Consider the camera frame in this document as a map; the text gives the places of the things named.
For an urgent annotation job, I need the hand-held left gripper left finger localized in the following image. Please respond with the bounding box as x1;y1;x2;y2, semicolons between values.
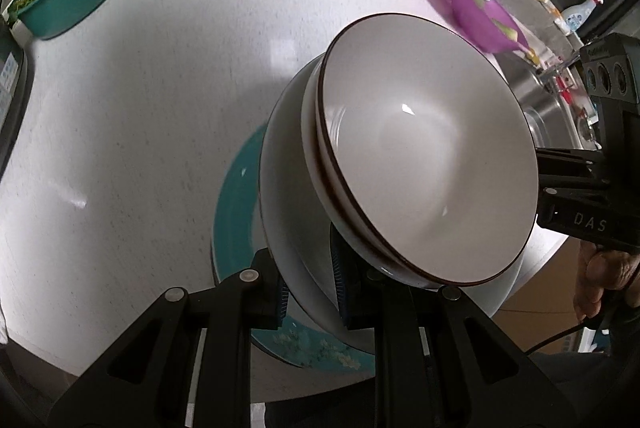
47;248;291;428

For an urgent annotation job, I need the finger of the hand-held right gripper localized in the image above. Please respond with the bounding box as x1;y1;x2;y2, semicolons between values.
536;185;572;231
536;147;608;183

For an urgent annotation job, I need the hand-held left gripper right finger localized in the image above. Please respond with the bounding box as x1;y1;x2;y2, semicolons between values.
329;223;593;428

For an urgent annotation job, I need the large teal floral plate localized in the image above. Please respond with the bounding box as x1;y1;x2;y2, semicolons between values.
212;123;376;371

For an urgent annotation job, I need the large white bowl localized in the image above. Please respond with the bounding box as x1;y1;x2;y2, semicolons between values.
259;52;526;345

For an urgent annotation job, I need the cream patterned bowl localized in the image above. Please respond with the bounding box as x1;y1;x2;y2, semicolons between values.
301;52;501;289

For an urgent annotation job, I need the small white bowl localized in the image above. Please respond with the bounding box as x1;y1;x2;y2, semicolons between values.
316;12;540;285

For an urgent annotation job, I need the person's right hand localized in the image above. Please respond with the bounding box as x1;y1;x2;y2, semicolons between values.
574;240;640;325

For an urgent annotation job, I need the red and white sink holder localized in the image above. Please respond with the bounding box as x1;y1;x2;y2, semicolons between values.
554;78;577;106

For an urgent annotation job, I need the brown cabinet front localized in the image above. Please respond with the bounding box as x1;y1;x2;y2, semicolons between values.
492;235;587;355

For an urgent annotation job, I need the stainless steel sink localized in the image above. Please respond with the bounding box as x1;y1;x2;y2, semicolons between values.
505;58;601;149

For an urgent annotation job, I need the chrome faucet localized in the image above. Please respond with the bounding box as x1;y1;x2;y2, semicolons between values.
541;56;582;82

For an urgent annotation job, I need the white spray bottle red trigger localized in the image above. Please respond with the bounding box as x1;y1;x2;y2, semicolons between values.
560;0;604;33

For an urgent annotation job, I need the purple plastic basin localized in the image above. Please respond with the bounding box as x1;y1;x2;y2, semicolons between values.
425;0;534;55

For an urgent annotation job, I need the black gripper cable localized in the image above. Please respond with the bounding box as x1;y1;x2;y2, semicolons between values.
525;320;602;355

